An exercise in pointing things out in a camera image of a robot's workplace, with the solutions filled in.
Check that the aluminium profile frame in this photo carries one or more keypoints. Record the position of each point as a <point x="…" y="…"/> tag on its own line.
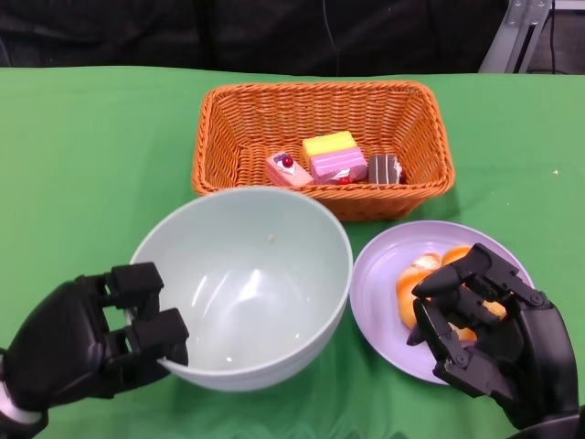
<point x="503" y="41"/>

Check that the orange wicker basket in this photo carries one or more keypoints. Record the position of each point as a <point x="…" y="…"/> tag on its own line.
<point x="228" y="137"/>

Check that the pale lavender plate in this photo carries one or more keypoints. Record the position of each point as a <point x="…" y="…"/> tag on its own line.
<point x="379" y="283"/>

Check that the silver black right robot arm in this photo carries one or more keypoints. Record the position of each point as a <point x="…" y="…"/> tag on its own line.
<point x="557" y="425"/>

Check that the orange striped bread bun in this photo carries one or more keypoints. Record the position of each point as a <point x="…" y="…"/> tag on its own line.
<point x="457" y="253"/>
<point x="411" y="292"/>

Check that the green tablecloth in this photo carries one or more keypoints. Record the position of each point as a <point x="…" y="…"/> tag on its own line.
<point x="91" y="137"/>

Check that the brown chocolate cake slice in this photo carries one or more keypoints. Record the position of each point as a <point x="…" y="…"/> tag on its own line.
<point x="384" y="169"/>

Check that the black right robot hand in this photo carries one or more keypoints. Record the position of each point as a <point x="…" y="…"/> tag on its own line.
<point x="525" y="347"/>

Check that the pink cake block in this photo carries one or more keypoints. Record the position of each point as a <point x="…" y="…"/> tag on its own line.
<point x="288" y="171"/>

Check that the pink yellow layered cake slice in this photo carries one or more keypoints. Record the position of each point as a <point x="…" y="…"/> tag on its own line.
<point x="336" y="157"/>

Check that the black backdrop cloth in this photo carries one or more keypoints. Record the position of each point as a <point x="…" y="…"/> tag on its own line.
<point x="183" y="32"/>

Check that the grey green bowl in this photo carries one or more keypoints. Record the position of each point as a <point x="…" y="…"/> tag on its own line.
<point x="256" y="283"/>

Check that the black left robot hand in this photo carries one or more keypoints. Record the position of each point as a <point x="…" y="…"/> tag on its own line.
<point x="68" y="338"/>

